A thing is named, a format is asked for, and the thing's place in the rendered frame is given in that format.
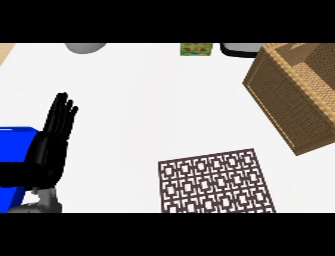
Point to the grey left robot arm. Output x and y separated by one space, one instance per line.
39 203

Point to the green patterned box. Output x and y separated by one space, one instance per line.
196 49

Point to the brown patterned placemat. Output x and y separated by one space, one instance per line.
215 183

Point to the blue box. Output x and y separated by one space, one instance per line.
2 146

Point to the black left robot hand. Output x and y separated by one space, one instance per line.
47 156

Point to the grey round object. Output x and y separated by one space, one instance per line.
85 47

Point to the brown wicker basket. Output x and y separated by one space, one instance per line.
304 100

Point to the black and grey appliance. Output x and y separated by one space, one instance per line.
241 49

